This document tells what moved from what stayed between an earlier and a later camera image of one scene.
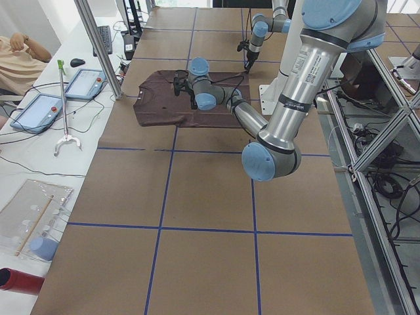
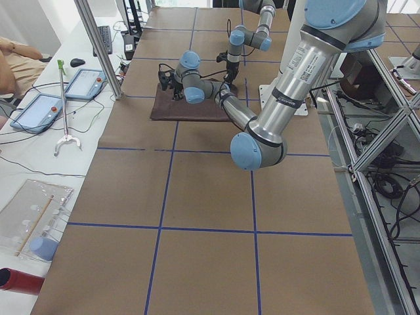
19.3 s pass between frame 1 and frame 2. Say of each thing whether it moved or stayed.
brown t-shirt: moved
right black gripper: moved
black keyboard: stayed
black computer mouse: stayed
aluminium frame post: stayed
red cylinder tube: stayed
